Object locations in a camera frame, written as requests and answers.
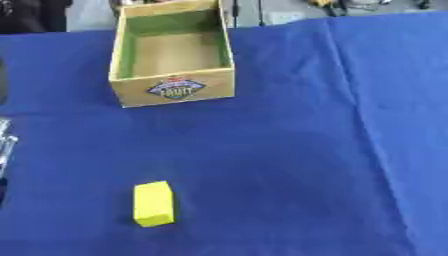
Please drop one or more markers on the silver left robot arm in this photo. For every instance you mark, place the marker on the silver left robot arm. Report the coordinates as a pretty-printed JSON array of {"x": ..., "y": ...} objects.
[{"x": 4, "y": 146}]

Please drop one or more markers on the tan cardboard box green inside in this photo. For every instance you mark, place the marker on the tan cardboard box green inside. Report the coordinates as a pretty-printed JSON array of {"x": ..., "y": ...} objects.
[{"x": 175, "y": 53}]

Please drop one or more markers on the person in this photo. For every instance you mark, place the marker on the person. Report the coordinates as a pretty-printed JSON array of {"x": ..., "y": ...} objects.
[{"x": 29, "y": 15}]

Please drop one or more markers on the yellow rectangular block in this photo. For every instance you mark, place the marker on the yellow rectangular block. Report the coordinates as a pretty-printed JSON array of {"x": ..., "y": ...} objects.
[{"x": 153, "y": 204}]

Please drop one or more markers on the black tripod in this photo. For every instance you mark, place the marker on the black tripod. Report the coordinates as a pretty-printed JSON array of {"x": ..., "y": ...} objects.
[{"x": 332, "y": 8}]

